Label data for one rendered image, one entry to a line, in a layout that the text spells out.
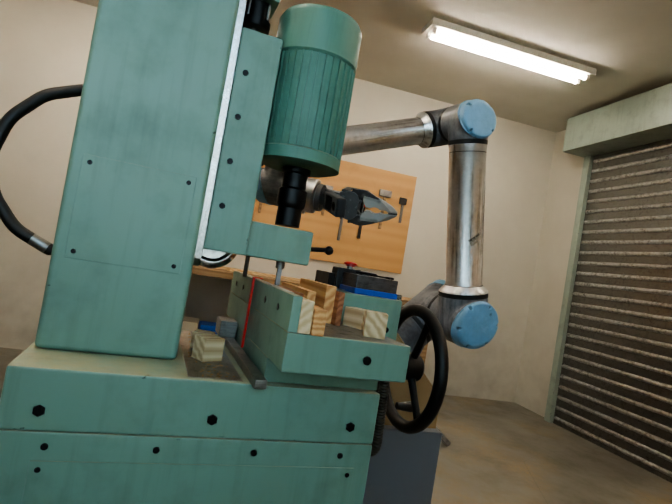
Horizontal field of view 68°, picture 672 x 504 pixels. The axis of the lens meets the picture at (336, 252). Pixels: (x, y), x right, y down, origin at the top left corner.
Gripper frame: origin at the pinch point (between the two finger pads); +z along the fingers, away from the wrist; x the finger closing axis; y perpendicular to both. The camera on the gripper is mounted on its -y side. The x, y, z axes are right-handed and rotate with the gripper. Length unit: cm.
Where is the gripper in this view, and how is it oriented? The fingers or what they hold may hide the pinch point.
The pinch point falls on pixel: (391, 213)
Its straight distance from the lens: 125.7
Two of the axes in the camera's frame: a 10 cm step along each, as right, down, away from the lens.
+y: 2.5, -2.3, 9.4
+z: 9.6, 2.1, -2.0
